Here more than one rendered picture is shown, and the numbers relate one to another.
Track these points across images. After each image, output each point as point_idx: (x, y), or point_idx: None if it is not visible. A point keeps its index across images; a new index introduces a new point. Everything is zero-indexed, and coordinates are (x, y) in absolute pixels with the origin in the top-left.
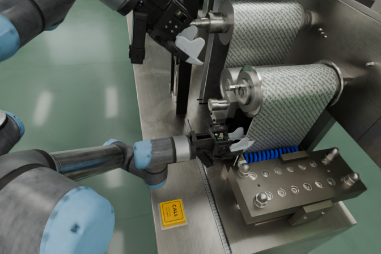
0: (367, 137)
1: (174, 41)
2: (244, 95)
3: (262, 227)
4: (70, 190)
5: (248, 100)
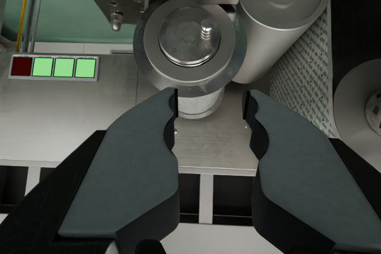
0: (133, 68)
1: (255, 201)
2: (173, 36)
3: None
4: None
5: (158, 36)
